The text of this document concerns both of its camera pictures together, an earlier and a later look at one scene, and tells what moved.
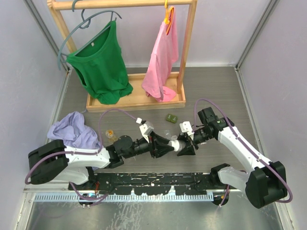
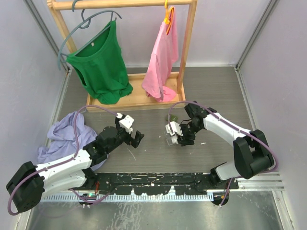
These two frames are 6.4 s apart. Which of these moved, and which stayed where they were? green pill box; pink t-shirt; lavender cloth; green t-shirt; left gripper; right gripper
Moved: right gripper; left gripper
Stayed: pink t-shirt; lavender cloth; green t-shirt; green pill box
